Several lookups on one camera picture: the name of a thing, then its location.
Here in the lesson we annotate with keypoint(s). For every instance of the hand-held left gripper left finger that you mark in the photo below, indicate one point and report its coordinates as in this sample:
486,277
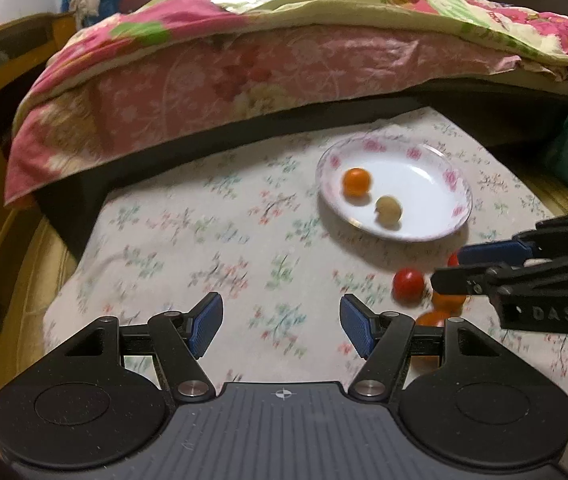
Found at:
206,325

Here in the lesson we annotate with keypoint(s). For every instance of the pale round fruit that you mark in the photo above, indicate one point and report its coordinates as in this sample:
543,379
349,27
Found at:
389,210

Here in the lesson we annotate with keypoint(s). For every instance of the green bag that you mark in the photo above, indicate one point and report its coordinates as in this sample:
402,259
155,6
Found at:
566,150

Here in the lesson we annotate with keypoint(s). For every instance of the red cherry tomato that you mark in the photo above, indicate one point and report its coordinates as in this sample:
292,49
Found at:
453,261
408,285

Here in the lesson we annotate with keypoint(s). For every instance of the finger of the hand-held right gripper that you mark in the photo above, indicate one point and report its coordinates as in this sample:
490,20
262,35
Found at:
459,281
494,251

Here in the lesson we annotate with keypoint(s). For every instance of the large orange-red tomato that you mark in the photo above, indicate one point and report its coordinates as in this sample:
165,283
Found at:
431,319

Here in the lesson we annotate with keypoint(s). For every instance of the white floral-rim plate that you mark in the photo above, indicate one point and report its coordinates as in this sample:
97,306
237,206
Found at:
414,185

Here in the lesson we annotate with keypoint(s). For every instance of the small orange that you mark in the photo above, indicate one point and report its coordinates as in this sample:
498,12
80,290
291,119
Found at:
356,182
448,301

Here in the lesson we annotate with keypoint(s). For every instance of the white floral cloth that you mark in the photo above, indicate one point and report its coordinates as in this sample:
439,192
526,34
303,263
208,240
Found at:
214,240

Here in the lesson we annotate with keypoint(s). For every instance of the patchwork floral quilt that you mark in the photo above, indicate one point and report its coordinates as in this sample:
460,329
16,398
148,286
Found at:
464,5

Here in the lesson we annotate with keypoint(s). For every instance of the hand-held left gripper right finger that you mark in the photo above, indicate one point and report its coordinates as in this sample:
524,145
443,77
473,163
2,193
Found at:
356,325

